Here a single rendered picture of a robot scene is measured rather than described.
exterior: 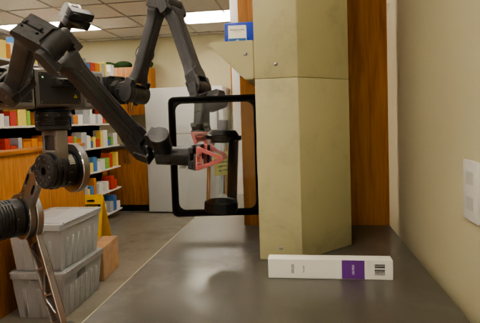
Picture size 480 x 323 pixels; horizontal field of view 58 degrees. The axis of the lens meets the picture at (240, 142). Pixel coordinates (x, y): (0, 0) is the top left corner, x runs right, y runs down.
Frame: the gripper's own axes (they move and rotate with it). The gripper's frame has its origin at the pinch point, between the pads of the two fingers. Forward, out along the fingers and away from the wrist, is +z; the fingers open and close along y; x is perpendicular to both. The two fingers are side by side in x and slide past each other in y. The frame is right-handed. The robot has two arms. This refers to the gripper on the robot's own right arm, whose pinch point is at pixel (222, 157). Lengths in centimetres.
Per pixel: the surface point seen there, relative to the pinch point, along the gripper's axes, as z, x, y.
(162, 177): -154, 84, 479
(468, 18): 52, -32, -39
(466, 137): 53, -10, -38
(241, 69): 6.4, -24.3, -13.9
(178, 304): -2, 25, -43
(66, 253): -128, 86, 151
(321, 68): 27.1, -25.6, -8.5
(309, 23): 23.5, -36.6, -11.0
